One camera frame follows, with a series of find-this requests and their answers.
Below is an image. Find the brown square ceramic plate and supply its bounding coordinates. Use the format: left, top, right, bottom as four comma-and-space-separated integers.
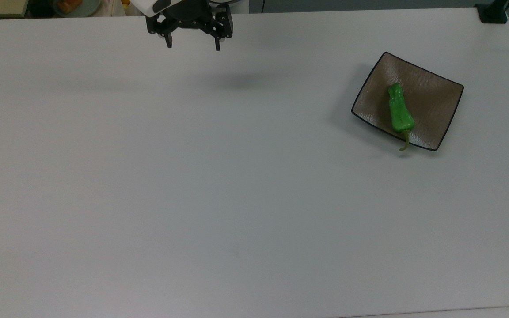
351, 52, 464, 151

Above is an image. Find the green chili pepper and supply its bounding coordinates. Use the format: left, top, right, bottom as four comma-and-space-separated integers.
387, 83, 415, 152

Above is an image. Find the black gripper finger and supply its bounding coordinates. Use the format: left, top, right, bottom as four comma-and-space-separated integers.
210, 5, 234, 51
145, 14, 175, 49

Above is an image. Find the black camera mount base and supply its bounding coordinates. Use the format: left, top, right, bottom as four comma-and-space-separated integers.
475, 0, 509, 24

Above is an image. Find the teal dish with orange food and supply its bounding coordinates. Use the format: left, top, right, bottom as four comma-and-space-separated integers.
53, 0, 102, 18

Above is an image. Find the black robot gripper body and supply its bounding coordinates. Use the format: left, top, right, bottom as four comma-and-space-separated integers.
160, 0, 217, 28

